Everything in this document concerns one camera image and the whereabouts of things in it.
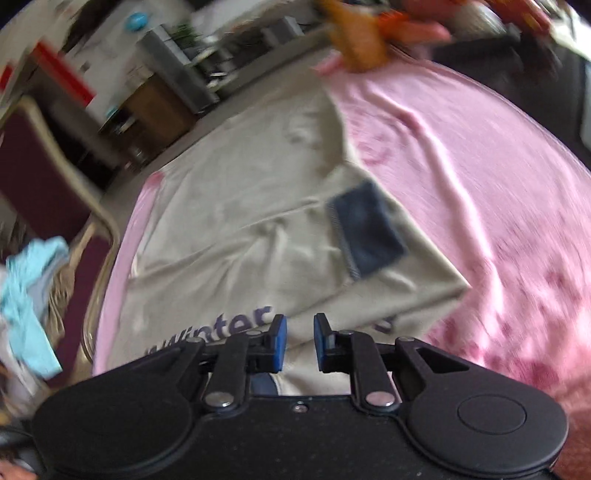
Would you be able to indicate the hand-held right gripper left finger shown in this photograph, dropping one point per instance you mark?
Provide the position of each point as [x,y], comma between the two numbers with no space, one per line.
[278,344]

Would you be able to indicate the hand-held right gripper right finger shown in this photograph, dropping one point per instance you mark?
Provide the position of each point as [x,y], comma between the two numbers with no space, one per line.
[318,344]

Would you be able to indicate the cream shirt with navy trim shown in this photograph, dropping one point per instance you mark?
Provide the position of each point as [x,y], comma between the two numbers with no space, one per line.
[254,221]

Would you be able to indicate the pink towel blanket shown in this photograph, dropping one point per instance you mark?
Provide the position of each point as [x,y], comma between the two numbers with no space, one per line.
[485,184]

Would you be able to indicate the light blue cloth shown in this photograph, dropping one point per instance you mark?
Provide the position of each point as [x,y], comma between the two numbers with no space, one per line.
[25,295]

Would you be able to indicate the brown wooden cabinet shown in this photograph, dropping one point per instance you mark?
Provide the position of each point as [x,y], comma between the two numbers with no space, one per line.
[157,115]

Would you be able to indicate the coral cloth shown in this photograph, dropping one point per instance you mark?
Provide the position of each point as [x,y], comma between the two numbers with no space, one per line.
[575,434]

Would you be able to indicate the grey metal counter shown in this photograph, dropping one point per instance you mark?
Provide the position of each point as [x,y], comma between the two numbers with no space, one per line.
[180,69]

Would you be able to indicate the orange juice bottle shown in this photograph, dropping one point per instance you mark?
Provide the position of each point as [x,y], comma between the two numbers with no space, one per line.
[360,41]

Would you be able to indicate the potted green plant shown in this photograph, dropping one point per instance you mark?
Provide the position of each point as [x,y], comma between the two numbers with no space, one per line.
[184,37]

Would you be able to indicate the small blue fan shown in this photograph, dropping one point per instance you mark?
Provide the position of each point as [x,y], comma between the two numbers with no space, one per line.
[137,21]

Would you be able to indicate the maroon chair with beige frame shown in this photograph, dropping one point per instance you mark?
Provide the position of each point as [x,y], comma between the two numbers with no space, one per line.
[32,170]

